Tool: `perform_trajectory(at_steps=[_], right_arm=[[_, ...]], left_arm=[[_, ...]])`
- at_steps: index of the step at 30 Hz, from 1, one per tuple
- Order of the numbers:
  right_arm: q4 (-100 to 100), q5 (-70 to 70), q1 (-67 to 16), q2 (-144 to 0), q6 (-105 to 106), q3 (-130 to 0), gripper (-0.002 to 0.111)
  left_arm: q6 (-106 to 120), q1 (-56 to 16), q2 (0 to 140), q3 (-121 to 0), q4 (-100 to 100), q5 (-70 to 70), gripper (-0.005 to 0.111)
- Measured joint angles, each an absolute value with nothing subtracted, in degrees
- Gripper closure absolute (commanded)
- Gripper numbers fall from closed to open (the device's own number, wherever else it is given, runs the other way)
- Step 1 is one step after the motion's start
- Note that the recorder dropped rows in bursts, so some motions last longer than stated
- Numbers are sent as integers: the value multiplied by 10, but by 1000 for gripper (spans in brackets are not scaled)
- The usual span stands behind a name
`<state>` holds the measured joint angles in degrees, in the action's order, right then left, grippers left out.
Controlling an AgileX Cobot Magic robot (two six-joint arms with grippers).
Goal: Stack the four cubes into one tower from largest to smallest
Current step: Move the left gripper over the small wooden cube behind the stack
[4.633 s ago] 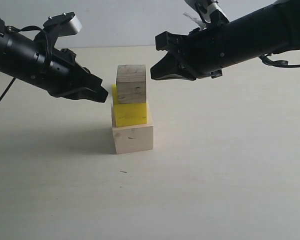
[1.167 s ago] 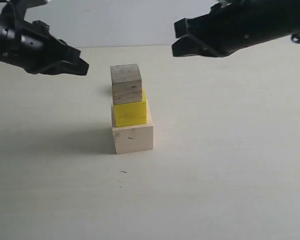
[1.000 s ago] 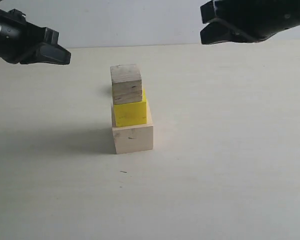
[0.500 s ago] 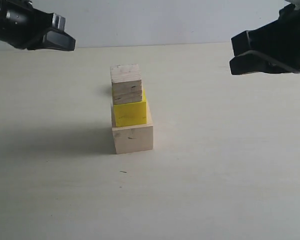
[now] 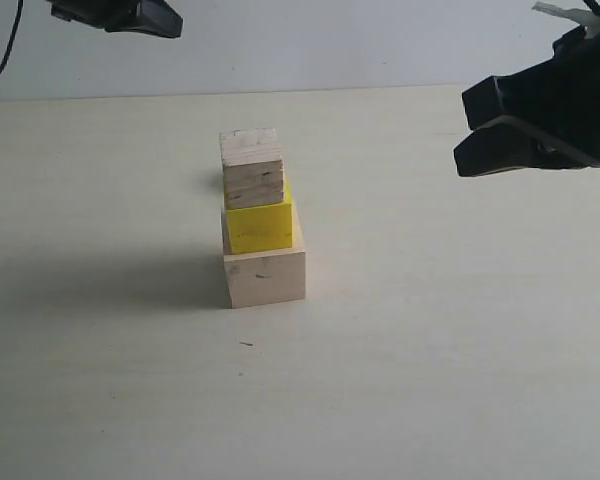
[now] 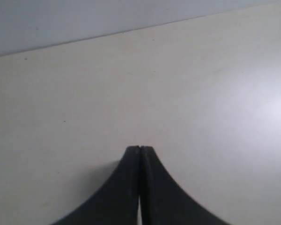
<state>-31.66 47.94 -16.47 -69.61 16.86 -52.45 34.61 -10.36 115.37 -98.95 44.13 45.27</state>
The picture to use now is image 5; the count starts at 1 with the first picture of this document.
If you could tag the large pale wooden cube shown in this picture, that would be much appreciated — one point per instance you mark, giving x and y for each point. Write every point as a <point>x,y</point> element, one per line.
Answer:
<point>266,277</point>

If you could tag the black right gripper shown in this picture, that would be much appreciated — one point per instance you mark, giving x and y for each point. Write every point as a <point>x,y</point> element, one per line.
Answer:
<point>545,117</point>

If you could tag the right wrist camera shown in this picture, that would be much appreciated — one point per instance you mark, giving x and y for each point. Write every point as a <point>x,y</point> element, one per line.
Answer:
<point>588,18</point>

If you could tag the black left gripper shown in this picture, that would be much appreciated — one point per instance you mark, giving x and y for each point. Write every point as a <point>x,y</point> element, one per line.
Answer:
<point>153,18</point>

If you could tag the striped plywood cube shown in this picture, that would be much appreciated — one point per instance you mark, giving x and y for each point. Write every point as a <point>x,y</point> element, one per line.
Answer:
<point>253,169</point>

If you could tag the yellow cube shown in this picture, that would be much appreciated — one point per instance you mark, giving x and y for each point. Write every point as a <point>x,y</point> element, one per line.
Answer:
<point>261,228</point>

